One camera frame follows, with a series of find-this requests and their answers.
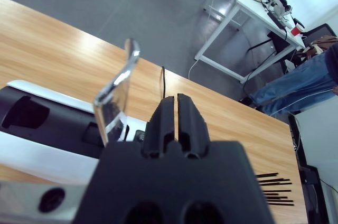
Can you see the red cup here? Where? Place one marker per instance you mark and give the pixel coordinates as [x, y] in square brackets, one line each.
[295, 31]

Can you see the black computer tower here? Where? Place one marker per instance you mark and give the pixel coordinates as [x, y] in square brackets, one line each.
[313, 203]

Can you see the white capsule coffee machine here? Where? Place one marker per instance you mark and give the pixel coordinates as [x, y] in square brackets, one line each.
[39, 160]

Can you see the grey desk device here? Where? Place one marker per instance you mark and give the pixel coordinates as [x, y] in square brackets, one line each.
[277, 6]

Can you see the black office chair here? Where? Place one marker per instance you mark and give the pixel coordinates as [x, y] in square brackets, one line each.
[320, 32]

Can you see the black rod capsule holder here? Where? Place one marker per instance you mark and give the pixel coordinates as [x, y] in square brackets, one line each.
[280, 201]

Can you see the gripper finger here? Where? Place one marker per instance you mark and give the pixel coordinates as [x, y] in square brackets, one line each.
[161, 123]
[191, 126]

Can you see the brown leather bag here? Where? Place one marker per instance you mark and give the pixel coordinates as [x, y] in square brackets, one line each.
[322, 43]

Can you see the clear acrylic stand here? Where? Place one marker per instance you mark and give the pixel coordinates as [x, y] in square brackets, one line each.
[130, 60]

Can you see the person in blue jeans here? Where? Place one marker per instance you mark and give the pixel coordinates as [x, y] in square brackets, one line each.
[298, 84]

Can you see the white metal desk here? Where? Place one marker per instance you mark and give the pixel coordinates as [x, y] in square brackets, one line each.
[251, 4]

